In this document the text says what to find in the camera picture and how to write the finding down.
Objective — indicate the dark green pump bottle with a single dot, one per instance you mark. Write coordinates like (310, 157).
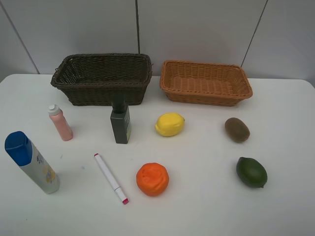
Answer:
(120, 119)

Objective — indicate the orange fruit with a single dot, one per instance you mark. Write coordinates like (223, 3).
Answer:
(152, 179)

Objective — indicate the brown kiwi fruit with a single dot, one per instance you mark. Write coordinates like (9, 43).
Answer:
(237, 130)

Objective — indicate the white marker red caps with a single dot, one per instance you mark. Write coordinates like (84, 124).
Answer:
(111, 179)

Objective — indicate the pink bottle white cap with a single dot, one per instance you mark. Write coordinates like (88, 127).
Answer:
(58, 119)

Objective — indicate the dark green avocado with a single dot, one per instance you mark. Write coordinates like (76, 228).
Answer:
(251, 172)

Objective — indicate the white bottle blue cap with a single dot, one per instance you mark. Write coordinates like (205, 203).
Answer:
(26, 155)

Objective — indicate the yellow lemon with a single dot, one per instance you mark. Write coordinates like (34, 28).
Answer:
(169, 124)

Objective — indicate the orange wicker basket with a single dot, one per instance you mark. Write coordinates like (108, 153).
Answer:
(204, 83)

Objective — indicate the dark brown wicker basket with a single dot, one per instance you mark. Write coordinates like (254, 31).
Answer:
(93, 79)

